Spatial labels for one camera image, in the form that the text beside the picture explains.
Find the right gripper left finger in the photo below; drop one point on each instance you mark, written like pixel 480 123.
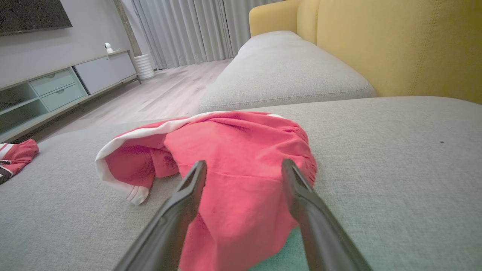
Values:
pixel 177 226

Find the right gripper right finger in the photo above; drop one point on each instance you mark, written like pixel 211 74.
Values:
pixel 320 229

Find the red shorts white trim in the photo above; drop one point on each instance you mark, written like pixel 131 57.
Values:
pixel 241 150

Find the red jersey white sleeves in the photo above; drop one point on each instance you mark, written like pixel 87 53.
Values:
pixel 19 154

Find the large grey sofa seat cushion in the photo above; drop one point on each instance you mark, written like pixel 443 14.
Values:
pixel 395 169

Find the white ribbed cylinder appliance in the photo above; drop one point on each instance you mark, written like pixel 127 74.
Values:
pixel 145 67

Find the small grey sofa seat cushion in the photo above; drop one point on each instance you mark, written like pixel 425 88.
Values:
pixel 282 71

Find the pale green TV cabinet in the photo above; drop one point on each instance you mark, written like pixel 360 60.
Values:
pixel 56 86

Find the grey pleated curtain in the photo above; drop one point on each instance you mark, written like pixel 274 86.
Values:
pixel 188 30

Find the yellow sofa backrest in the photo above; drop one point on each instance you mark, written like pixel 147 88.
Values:
pixel 395 45

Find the black flat television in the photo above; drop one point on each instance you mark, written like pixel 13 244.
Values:
pixel 30 15

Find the small white security camera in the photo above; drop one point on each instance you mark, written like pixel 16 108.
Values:
pixel 108 47

